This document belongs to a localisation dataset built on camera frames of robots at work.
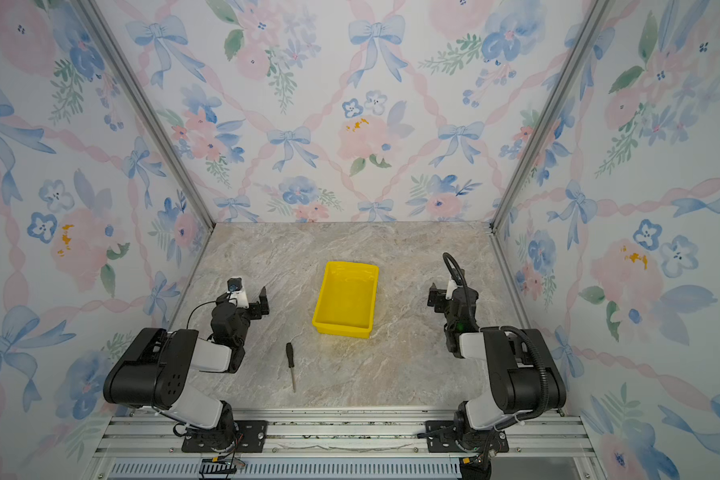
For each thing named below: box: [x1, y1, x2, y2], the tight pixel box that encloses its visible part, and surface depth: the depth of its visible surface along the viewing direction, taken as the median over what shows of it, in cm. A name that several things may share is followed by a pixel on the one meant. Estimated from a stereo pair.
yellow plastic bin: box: [312, 261, 379, 339], surface depth 99 cm
